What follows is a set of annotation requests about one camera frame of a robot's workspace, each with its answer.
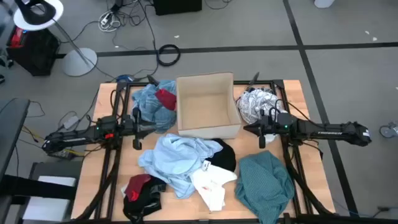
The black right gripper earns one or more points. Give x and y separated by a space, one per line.
270 127

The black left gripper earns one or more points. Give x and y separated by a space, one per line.
130 126

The blue striped garment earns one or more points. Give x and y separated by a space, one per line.
147 102

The white patterned garment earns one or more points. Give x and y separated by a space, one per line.
256 102

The dark red garment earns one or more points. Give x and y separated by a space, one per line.
166 99

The black knit garment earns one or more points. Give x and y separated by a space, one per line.
225 157

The light blue shirt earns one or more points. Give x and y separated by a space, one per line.
174 158

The teal dotted garment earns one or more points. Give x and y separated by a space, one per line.
264 183

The white t-shirt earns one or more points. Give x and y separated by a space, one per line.
213 186

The black garment with grey band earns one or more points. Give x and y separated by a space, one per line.
143 207

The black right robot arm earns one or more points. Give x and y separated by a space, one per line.
326 132

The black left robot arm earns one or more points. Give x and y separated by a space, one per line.
77 137

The plain white cloth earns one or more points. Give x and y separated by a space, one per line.
271 138

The open cardboard box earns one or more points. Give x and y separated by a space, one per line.
205 109

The grey power adapter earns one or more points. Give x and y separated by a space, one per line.
71 122

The black power supply brick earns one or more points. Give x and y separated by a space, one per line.
62 155

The white floor lamp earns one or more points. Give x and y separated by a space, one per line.
79 62

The white power strip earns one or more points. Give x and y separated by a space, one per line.
107 20

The black box on floor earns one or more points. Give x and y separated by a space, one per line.
177 6

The grey white floor cabinet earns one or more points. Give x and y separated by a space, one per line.
46 208

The black storage crate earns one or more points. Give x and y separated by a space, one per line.
37 53

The grey caster wheel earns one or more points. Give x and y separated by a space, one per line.
387 131

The black desk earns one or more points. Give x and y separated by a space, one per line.
11 124

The white floor object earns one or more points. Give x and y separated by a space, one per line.
323 3

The red item on crate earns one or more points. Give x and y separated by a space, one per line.
17 34

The black aluminium table frame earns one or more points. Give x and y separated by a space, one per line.
113 199

